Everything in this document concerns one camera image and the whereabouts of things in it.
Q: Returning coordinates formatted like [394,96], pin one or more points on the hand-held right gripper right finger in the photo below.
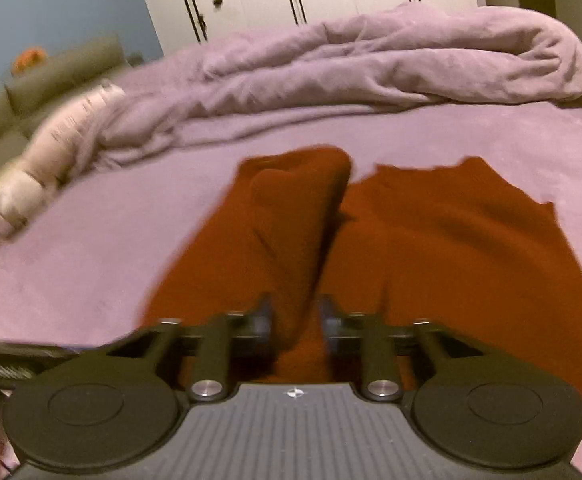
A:
[327,321]

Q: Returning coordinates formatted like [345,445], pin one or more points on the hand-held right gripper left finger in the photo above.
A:
[266,321]

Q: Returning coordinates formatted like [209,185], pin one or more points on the rust brown buttoned cardigan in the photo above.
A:
[446,260]

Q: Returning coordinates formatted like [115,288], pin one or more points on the cream plush toy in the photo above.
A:
[61,135]

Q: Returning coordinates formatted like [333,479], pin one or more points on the purple duvet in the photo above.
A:
[371,60]

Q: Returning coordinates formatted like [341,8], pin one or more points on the grey-green sofa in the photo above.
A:
[71,75]

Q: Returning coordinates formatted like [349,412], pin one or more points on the orange toy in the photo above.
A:
[29,60]

